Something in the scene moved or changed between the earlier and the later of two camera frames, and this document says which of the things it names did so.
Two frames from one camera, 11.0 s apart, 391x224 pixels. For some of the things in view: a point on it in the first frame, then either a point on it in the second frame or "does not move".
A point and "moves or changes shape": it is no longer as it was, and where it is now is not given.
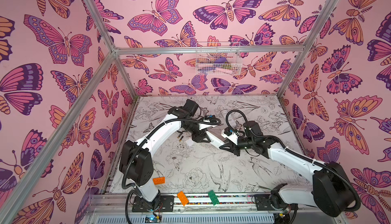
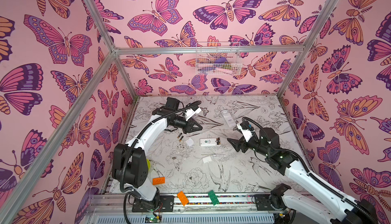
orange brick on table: [159, 180] does not move
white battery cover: [189, 141] does not move
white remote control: [215, 140] moves or changes shape
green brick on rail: [214, 198] does not move
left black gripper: [198, 137] → [188, 127]
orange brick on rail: [183, 199] does not move
